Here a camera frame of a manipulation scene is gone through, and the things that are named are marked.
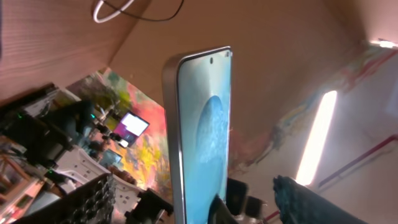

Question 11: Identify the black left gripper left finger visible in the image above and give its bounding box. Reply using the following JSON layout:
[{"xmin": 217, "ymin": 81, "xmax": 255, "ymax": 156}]
[{"xmin": 14, "ymin": 174, "xmax": 116, "ymax": 224}]

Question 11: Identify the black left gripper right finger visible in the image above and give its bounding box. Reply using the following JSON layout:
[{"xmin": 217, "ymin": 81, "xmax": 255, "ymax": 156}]
[{"xmin": 273, "ymin": 175, "xmax": 366, "ymax": 224}]

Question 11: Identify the blue Galaxy smartphone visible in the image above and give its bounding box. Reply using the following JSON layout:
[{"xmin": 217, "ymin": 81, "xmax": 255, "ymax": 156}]
[{"xmin": 162, "ymin": 46, "xmax": 233, "ymax": 224}]

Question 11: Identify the black USB charging cable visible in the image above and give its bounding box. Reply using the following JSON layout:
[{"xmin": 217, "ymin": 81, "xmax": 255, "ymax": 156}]
[{"xmin": 102, "ymin": 0, "xmax": 185, "ymax": 22}]

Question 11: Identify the bright laptop screen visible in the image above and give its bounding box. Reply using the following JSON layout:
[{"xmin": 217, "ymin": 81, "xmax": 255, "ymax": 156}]
[{"xmin": 113, "ymin": 111, "xmax": 149, "ymax": 147}]

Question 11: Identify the white power strip cord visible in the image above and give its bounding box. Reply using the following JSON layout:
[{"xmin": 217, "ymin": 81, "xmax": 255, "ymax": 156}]
[{"xmin": 93, "ymin": 0, "xmax": 135, "ymax": 24}]

